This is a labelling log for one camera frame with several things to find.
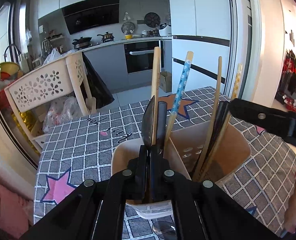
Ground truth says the black hanging bag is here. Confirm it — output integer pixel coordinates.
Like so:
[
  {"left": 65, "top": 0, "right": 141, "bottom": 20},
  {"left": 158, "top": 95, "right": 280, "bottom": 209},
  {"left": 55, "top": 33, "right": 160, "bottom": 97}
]
[{"left": 82, "top": 52, "right": 114, "bottom": 109}]

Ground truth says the yellow patterned chopstick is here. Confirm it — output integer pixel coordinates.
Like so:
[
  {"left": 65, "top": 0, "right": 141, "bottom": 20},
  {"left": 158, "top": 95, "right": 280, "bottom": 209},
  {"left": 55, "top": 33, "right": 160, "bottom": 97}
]
[{"left": 199, "top": 63, "right": 243, "bottom": 181}]

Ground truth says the plain wooden chopstick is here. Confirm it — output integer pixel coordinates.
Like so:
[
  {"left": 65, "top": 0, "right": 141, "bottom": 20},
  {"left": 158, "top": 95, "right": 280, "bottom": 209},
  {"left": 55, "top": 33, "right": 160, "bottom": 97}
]
[{"left": 192, "top": 56, "right": 222, "bottom": 181}]

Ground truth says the blue patterned chopstick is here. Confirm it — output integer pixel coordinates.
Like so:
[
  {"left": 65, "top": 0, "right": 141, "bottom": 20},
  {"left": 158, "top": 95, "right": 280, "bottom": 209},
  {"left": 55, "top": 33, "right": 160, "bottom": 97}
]
[{"left": 165, "top": 51, "right": 194, "bottom": 143}]

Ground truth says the black chopstick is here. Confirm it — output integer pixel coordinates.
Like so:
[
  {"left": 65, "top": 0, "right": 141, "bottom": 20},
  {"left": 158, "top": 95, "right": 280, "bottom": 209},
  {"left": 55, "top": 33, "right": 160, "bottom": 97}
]
[{"left": 202, "top": 101, "right": 229, "bottom": 171}]

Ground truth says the beige perforated storage rack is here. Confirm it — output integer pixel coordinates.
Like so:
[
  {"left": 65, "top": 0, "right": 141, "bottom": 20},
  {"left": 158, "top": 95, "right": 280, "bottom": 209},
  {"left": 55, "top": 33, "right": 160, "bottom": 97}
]
[{"left": 4, "top": 51, "right": 96, "bottom": 152}]

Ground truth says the black spoon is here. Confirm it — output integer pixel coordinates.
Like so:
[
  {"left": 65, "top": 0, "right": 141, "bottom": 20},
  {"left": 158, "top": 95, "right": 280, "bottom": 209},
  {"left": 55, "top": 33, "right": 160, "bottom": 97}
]
[
  {"left": 152, "top": 221, "right": 177, "bottom": 240},
  {"left": 141, "top": 96, "right": 155, "bottom": 204}
]

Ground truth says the black built-in oven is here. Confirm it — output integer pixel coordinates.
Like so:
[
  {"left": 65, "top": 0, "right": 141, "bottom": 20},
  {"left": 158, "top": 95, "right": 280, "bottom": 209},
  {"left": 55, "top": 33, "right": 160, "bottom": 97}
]
[{"left": 124, "top": 41, "right": 163, "bottom": 74}]

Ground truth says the beige plastic utensil holder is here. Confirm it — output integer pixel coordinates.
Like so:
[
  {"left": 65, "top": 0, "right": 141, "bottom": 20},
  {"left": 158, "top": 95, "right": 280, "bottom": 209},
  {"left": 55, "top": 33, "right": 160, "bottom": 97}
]
[{"left": 111, "top": 121, "right": 251, "bottom": 219}]

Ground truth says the light wooden chopstick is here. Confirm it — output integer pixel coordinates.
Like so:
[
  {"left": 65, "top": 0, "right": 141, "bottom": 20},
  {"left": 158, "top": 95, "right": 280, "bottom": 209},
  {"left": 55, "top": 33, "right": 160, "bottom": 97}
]
[{"left": 151, "top": 47, "right": 161, "bottom": 145}]

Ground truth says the black range hood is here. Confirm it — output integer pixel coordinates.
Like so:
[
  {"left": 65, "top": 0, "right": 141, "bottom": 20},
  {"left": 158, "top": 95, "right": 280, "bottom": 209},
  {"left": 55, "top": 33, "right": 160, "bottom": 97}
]
[{"left": 61, "top": 0, "right": 120, "bottom": 34}]

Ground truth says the white refrigerator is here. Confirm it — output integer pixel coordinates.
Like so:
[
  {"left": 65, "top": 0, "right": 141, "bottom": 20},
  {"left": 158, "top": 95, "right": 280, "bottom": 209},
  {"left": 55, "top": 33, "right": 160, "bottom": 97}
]
[{"left": 169, "top": 0, "right": 231, "bottom": 92}]

